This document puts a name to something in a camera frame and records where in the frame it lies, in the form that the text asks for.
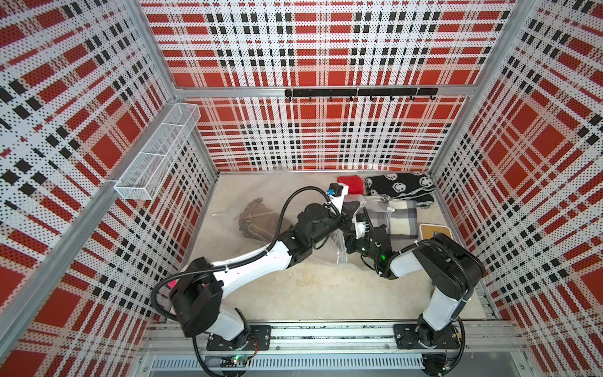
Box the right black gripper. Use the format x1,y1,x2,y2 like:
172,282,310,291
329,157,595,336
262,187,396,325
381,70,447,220
330,232,379,263

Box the clear plastic vacuum bag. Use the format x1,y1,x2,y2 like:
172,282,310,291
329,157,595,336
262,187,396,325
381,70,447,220
211,188,420,265

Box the grey white plaid scarf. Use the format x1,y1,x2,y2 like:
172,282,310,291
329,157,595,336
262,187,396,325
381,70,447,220
364,196,419,240

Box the brown knitted scarf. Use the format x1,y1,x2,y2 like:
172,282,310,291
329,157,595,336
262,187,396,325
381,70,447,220
238,198,280,243

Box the red knitted scarf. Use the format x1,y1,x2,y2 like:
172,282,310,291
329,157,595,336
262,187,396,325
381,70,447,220
337,175,364,196

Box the black smiley pattern scarf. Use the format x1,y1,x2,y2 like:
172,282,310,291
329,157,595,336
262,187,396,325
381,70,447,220
364,173,435,207

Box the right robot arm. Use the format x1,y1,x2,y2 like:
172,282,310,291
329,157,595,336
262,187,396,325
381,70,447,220
343,214,485,349

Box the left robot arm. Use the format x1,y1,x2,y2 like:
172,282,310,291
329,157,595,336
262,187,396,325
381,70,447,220
170,201,360,350

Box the white wooden top tray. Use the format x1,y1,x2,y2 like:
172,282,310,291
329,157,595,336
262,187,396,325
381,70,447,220
419,223,452,240

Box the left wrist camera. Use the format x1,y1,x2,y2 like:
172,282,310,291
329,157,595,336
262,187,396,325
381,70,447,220
327,182,350,210

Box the black corrugated left cable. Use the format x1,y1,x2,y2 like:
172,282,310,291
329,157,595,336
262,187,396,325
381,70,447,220
150,185,340,377

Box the black corrugated cable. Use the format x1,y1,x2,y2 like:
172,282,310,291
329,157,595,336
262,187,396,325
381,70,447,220
360,206,474,377
150,185,340,377

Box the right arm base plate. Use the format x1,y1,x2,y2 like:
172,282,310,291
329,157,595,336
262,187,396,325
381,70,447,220
394,325,460,350

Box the black corrugated right cable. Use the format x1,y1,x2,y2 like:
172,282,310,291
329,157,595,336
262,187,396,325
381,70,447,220
360,206,474,377

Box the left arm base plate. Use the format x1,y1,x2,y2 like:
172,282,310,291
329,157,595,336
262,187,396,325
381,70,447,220
206,325,273,351

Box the black wall hook rail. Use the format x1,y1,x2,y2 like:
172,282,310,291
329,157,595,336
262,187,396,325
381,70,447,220
284,87,439,99

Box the aluminium front rail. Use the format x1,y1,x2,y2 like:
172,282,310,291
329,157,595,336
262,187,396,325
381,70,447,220
138,321,529,355

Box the white wire mesh shelf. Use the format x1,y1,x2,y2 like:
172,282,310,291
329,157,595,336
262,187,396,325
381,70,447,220
115,103,200,200

